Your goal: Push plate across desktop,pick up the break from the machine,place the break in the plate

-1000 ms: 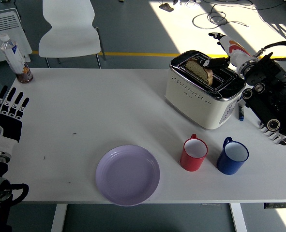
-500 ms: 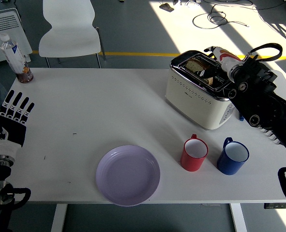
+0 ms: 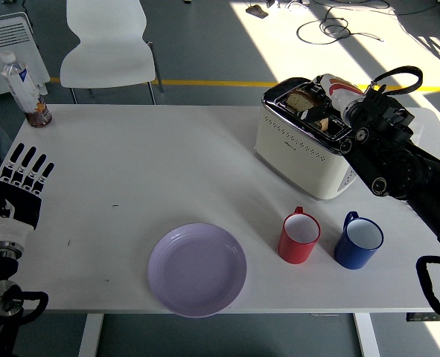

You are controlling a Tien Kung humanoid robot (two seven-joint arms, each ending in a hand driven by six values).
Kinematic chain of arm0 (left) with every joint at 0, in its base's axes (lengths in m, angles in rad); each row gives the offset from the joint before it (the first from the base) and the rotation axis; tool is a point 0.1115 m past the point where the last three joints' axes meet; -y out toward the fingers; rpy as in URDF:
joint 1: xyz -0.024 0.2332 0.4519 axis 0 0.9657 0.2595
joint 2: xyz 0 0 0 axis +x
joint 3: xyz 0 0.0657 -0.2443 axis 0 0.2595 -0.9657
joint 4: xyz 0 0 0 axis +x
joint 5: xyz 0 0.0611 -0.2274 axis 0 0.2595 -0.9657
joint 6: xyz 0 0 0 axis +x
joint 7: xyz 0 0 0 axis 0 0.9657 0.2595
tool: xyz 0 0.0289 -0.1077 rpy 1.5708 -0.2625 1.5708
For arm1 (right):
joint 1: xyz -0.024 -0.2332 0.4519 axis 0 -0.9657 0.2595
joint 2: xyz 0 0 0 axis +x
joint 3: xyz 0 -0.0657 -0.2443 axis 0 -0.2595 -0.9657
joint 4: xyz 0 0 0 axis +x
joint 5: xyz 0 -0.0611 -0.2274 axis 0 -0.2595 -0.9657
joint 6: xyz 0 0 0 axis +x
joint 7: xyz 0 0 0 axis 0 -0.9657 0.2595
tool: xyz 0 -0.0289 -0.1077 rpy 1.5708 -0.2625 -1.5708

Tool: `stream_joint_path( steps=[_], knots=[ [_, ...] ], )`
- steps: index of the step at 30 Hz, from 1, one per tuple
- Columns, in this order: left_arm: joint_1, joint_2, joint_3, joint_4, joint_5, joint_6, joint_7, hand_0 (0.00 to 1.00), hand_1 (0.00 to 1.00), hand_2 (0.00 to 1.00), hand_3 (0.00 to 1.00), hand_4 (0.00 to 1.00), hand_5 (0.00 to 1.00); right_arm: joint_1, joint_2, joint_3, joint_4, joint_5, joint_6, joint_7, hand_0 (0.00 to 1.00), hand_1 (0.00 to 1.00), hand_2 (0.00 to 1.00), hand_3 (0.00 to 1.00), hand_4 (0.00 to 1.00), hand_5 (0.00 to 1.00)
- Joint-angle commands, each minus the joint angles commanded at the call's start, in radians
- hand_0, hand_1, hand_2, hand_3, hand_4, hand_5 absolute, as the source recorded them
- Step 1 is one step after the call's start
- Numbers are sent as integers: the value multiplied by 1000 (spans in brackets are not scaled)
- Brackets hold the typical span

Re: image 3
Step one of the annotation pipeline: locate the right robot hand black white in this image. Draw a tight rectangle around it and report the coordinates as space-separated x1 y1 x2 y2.
299 73 363 131

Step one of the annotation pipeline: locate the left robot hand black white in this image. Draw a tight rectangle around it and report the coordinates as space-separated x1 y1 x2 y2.
0 143 56 245

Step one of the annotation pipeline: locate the bread slice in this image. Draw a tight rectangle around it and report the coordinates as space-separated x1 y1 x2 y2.
286 87 331 131

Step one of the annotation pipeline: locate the purple plastic plate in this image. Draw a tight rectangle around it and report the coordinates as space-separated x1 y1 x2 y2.
147 222 249 319

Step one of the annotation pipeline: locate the cream chrome toaster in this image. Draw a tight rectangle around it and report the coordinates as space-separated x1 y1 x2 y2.
255 77 358 201

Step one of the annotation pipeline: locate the brown floor pedal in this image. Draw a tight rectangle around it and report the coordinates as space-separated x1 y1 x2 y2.
245 4 270 19

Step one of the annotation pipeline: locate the clear plastic drink bottle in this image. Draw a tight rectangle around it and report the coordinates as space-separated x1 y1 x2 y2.
0 51 54 129

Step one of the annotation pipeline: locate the white table leg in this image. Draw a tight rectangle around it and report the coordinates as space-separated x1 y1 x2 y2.
352 313 381 357
77 314 105 357

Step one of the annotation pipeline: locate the red enamel mug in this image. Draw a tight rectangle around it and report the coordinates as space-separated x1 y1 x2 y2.
277 206 322 266

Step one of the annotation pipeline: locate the blue enamel mug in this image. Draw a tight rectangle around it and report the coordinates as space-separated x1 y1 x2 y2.
333 210 385 271

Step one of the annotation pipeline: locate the white panel heater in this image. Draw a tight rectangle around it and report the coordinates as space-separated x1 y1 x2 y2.
0 12 51 100

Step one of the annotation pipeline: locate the white plastic chair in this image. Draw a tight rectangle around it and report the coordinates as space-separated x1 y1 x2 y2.
59 0 165 106

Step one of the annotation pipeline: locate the black table control panel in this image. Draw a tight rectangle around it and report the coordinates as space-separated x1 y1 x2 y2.
406 311 440 322

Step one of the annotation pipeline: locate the black floor cable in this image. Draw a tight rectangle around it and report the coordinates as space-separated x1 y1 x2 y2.
296 0 392 46

